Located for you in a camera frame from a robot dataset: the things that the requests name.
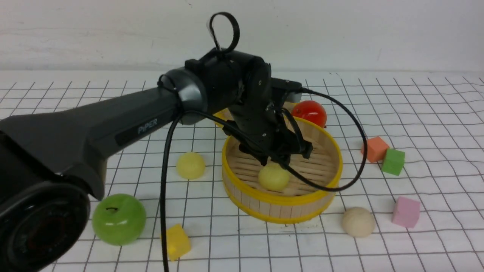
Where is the black cable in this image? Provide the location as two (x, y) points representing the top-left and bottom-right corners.
(160, 12), (368, 272)

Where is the white grid tablecloth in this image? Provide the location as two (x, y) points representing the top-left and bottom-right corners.
(0, 71), (484, 272)

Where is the green apple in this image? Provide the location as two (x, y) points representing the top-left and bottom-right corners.
(92, 193), (147, 246)

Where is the beige bun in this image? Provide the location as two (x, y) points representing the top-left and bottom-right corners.
(341, 207), (376, 238)

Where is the yellow bun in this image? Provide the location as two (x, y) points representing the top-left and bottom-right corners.
(176, 153), (206, 180)
(258, 162), (290, 192)

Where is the yellow foam cube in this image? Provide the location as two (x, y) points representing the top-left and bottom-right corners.
(160, 224), (192, 261)

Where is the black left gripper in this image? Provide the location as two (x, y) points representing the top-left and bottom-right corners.
(223, 78), (313, 169)

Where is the bamboo steamer tray yellow rim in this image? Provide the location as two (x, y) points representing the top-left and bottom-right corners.
(221, 118), (343, 224)

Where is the orange foam cube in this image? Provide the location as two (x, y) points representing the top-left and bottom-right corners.
(366, 136), (389, 163)

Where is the green foam cube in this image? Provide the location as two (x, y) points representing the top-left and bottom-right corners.
(381, 148), (406, 176)

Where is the bamboo steamer lid yellow rim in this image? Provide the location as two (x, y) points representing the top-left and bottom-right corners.
(213, 102), (299, 129)

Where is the red tomato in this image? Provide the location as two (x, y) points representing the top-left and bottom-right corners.
(292, 100), (327, 128)

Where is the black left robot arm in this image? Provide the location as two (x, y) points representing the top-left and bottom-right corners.
(0, 49), (313, 272)

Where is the pink foam cube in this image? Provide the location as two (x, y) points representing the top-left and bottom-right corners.
(392, 196), (420, 229)

